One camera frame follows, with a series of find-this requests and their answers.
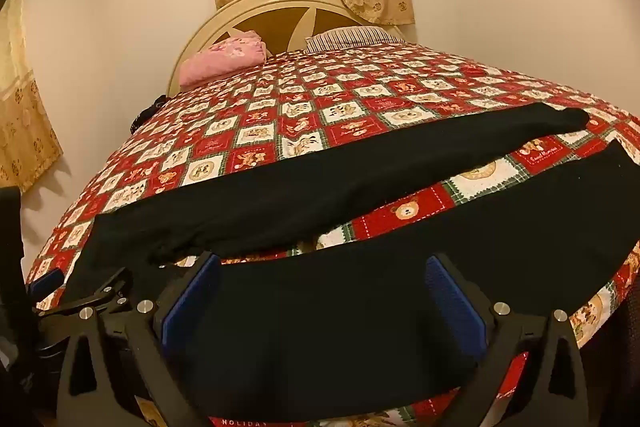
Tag black pants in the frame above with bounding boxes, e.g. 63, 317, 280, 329
62, 103, 639, 421

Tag dark item beside bed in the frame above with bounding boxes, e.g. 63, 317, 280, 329
130, 95, 168, 134

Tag red patchwork teddy bedspread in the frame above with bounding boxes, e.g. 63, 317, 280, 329
24, 42, 640, 427

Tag pink folded blanket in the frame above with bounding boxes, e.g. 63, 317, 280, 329
178, 30, 268, 91

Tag cream arched wooden headboard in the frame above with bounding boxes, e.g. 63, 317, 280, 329
166, 0, 407, 98

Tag striped pillow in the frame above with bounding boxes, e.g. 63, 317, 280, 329
305, 26, 402, 54

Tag beige curtain left wall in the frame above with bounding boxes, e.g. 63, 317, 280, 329
0, 0, 63, 192

